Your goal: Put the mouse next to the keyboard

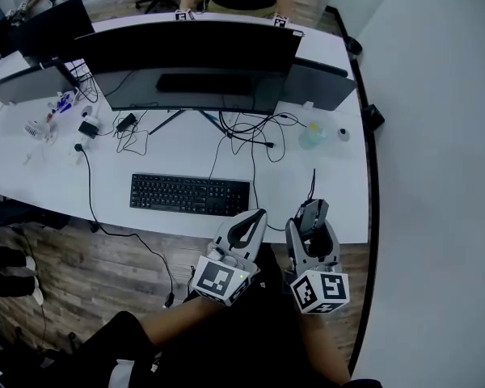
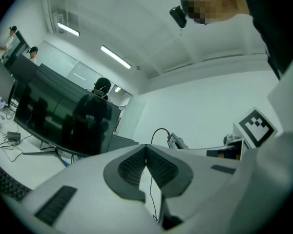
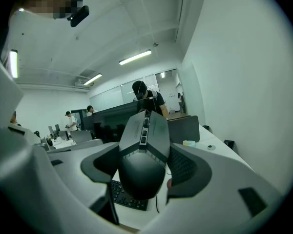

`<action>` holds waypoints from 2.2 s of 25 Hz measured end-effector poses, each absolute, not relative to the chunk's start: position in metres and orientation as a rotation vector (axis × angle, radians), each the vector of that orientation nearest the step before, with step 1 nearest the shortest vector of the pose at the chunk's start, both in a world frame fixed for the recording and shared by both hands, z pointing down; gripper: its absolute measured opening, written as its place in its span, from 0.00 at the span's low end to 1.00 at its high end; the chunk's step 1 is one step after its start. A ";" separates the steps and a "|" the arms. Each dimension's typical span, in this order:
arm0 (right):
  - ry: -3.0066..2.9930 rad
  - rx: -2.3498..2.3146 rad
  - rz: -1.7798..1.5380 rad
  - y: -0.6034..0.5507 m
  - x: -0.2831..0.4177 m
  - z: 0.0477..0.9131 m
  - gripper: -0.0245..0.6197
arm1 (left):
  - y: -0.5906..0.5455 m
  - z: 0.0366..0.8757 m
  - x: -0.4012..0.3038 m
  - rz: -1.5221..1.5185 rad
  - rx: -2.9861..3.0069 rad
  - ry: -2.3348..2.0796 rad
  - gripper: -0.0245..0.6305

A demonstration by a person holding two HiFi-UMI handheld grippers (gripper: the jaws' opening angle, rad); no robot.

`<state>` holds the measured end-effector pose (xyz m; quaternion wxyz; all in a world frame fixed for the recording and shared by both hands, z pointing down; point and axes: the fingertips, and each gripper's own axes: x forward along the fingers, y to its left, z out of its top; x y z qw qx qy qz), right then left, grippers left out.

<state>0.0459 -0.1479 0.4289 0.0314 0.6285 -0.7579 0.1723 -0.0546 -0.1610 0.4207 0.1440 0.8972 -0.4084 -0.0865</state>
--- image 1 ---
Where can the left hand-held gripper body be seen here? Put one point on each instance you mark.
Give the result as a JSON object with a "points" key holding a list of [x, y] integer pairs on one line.
{"points": [[218, 279]]}

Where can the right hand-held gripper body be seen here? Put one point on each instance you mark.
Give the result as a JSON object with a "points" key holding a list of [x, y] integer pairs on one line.
{"points": [[321, 291]]}

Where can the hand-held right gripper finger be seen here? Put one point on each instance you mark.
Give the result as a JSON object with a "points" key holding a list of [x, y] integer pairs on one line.
{"points": [[334, 249], [297, 249]]}

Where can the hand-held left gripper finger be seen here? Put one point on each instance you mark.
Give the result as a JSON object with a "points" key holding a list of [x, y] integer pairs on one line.
{"points": [[226, 229], [259, 237]]}

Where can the grey mouse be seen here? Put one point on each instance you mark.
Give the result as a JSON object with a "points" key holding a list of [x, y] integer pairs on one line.
{"points": [[312, 216]]}

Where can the black keyboard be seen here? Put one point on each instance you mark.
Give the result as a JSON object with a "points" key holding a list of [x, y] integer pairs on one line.
{"points": [[186, 194]]}

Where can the person's left forearm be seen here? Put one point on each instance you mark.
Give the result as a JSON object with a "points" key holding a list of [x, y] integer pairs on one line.
{"points": [[174, 321]]}

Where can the person's right forearm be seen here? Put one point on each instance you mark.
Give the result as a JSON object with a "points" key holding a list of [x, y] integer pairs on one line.
{"points": [[327, 346]]}

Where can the person's black clothing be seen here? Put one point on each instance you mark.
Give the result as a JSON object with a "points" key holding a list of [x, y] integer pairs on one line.
{"points": [[246, 346]]}

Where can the black baseboard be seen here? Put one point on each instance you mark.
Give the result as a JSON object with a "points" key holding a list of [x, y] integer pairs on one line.
{"points": [[374, 176]]}

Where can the clear plastic container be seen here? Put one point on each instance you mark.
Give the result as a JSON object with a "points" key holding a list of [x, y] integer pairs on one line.
{"points": [[313, 136]]}

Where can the small white round object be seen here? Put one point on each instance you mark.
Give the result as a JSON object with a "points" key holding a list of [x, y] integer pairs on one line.
{"points": [[343, 134]]}

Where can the black monitor stand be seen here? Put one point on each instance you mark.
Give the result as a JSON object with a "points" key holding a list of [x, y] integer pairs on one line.
{"points": [[165, 123]]}

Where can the black floor box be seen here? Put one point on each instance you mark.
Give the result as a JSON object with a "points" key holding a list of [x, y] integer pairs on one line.
{"points": [[373, 117], [353, 45]]}

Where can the black power adapter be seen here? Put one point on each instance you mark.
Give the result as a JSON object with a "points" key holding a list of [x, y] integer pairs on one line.
{"points": [[126, 122]]}

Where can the grey desk partition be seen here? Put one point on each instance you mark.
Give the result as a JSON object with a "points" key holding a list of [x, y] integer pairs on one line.
{"points": [[28, 85], [319, 89]]}

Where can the white power strip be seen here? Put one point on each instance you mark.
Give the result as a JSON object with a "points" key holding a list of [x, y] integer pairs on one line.
{"points": [[77, 158]]}

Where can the black charger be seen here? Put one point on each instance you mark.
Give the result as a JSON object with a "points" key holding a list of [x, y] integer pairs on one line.
{"points": [[89, 129]]}

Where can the small white round socket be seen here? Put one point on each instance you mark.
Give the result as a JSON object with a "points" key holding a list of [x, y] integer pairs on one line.
{"points": [[87, 110]]}

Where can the curved black monitor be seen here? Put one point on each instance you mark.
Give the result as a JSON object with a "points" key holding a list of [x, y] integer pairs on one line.
{"points": [[186, 47]]}

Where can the blue and white packet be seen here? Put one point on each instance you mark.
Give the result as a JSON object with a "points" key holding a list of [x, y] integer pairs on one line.
{"points": [[66, 101]]}

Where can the black chair under desk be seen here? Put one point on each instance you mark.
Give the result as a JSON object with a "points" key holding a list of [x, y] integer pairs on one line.
{"points": [[20, 210]]}

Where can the small white fan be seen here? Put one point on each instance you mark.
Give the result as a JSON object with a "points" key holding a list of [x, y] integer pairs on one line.
{"points": [[33, 129]]}

